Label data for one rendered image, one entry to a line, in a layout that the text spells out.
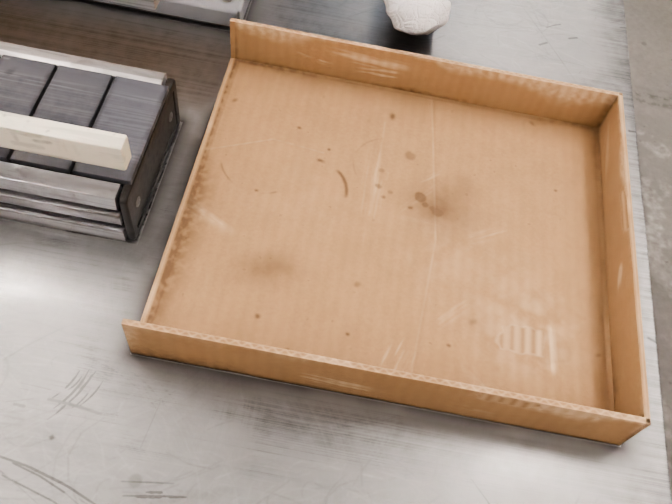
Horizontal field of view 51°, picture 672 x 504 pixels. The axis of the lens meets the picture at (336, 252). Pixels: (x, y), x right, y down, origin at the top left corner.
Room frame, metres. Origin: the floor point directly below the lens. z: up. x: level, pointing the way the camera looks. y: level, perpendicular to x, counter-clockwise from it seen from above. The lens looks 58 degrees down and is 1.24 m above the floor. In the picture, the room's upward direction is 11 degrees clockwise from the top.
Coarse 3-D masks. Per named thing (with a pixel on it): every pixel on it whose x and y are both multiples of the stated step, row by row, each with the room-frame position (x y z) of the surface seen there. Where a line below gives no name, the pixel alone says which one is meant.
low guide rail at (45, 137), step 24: (0, 120) 0.25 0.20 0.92; (24, 120) 0.25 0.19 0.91; (48, 120) 0.25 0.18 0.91; (0, 144) 0.24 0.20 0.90; (24, 144) 0.24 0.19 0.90; (48, 144) 0.24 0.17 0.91; (72, 144) 0.24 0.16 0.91; (96, 144) 0.24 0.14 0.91; (120, 144) 0.25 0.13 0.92; (120, 168) 0.24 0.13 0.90
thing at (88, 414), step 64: (0, 0) 0.43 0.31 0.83; (64, 0) 0.44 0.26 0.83; (256, 0) 0.49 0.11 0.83; (320, 0) 0.51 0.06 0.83; (512, 0) 0.56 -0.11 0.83; (576, 0) 0.58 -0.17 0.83; (128, 64) 0.39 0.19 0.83; (192, 64) 0.40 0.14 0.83; (512, 64) 0.47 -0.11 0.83; (576, 64) 0.49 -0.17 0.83; (192, 128) 0.34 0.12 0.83; (640, 192) 0.36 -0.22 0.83; (0, 256) 0.20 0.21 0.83; (64, 256) 0.21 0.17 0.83; (128, 256) 0.22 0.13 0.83; (640, 256) 0.30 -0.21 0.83; (0, 320) 0.16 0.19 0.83; (64, 320) 0.17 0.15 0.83; (0, 384) 0.12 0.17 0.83; (64, 384) 0.13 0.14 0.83; (128, 384) 0.14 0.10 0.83; (192, 384) 0.15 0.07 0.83; (256, 384) 0.15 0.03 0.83; (0, 448) 0.09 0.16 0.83; (64, 448) 0.10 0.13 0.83; (128, 448) 0.10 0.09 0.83; (192, 448) 0.11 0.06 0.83; (256, 448) 0.12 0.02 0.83; (320, 448) 0.12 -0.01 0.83; (384, 448) 0.13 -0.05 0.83; (448, 448) 0.14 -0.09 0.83; (512, 448) 0.15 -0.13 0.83; (576, 448) 0.15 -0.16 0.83; (640, 448) 0.16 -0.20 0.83
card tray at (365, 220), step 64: (256, 64) 0.41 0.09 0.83; (320, 64) 0.41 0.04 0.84; (384, 64) 0.41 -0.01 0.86; (448, 64) 0.42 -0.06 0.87; (256, 128) 0.35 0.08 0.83; (320, 128) 0.36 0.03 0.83; (384, 128) 0.37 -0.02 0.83; (448, 128) 0.38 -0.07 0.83; (512, 128) 0.40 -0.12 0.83; (576, 128) 0.41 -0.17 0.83; (192, 192) 0.28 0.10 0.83; (256, 192) 0.29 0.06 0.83; (320, 192) 0.30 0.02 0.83; (384, 192) 0.31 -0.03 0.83; (448, 192) 0.32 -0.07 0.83; (512, 192) 0.33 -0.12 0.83; (576, 192) 0.35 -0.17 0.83; (192, 256) 0.23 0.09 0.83; (256, 256) 0.24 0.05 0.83; (320, 256) 0.25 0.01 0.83; (384, 256) 0.26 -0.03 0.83; (448, 256) 0.27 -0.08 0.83; (512, 256) 0.28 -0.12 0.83; (576, 256) 0.29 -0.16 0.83; (128, 320) 0.16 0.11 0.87; (192, 320) 0.18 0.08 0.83; (256, 320) 0.19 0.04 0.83; (320, 320) 0.20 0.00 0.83; (384, 320) 0.21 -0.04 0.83; (448, 320) 0.22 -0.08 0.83; (512, 320) 0.23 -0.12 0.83; (576, 320) 0.24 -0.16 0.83; (640, 320) 0.23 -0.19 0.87; (320, 384) 0.16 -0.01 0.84; (384, 384) 0.16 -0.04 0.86; (448, 384) 0.16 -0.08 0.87; (512, 384) 0.18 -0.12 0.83; (576, 384) 0.19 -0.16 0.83; (640, 384) 0.18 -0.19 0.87
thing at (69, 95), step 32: (0, 64) 0.32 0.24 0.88; (32, 64) 0.32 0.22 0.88; (0, 96) 0.29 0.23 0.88; (32, 96) 0.30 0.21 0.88; (64, 96) 0.30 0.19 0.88; (96, 96) 0.31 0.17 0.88; (128, 96) 0.31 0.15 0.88; (160, 96) 0.32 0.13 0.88; (96, 128) 0.28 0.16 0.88; (128, 128) 0.29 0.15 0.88; (0, 160) 0.25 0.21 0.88; (32, 160) 0.25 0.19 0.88; (64, 160) 0.25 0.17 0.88
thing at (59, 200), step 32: (64, 64) 0.33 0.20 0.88; (96, 64) 0.34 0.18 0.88; (160, 128) 0.30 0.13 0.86; (160, 160) 0.30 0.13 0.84; (0, 192) 0.23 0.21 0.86; (32, 192) 0.23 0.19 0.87; (64, 192) 0.23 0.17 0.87; (96, 192) 0.23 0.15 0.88; (128, 192) 0.24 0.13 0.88; (64, 224) 0.23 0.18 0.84; (96, 224) 0.23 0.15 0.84; (128, 224) 0.23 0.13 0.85
